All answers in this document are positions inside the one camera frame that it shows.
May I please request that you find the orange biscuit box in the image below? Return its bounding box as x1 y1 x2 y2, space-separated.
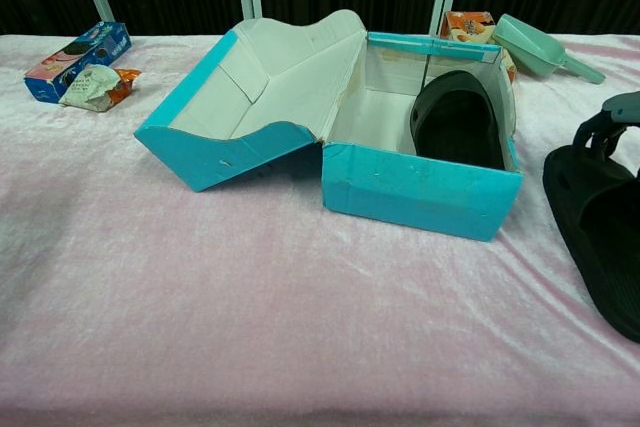
438 10 519 83

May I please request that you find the blue cookie box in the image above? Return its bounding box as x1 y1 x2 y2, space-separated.
23 21 133 105

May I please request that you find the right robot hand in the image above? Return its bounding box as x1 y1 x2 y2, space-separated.
572 91 640 156

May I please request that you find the teal cardboard shoe box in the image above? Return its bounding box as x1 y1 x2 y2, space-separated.
133 9 525 243

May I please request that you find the black rubber slipper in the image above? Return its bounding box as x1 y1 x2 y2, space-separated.
409 71 507 171
543 144 640 343

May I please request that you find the mint green plastic scoop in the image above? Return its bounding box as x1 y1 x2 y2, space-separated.
490 14 606 85

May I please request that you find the crumpled white snack wrapper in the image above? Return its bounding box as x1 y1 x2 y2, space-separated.
58 64 121 112

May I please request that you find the small orange snack packet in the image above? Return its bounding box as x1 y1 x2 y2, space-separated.
107 68 143 104

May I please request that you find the pink velvet tablecloth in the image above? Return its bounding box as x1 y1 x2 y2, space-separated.
0 32 640 427

